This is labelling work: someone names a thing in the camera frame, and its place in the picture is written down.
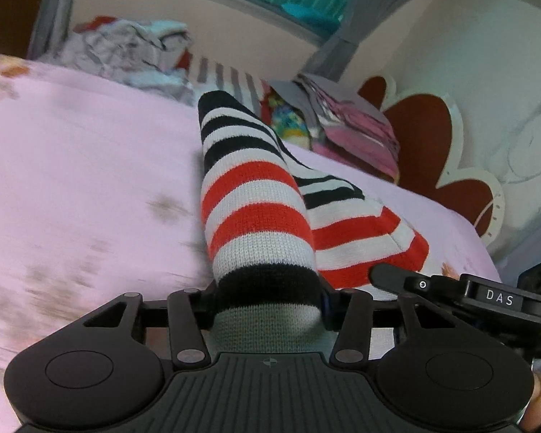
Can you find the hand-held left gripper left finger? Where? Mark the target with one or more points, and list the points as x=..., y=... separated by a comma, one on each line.
x=207, y=303

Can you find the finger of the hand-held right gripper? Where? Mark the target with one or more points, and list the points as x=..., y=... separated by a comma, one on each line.
x=392, y=277

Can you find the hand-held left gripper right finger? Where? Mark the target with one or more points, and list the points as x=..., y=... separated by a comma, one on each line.
x=327, y=312

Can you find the red black white striped sweater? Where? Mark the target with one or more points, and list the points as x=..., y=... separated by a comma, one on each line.
x=252, y=216

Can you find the stack of folded clothes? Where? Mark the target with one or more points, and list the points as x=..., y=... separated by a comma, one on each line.
x=351, y=121

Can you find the pile of grey clothes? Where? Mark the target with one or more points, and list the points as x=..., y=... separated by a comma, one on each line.
x=126, y=49

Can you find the person's right hand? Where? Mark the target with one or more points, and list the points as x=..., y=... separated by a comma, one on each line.
x=538, y=397

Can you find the brown flower-shaped headboard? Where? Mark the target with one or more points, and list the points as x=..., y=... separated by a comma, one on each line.
x=423, y=135

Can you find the colourful printed cloth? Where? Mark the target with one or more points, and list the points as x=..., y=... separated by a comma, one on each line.
x=284, y=119

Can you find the pink floral bed sheet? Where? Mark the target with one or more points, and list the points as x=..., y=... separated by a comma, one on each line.
x=72, y=167

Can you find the grey white striped cloth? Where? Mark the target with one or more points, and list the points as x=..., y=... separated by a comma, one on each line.
x=227, y=79

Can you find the grey curtain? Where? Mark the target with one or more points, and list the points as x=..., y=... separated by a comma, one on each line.
x=54, y=4
x=351, y=36

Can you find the teal cloth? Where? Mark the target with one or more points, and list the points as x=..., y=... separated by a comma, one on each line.
x=306, y=13

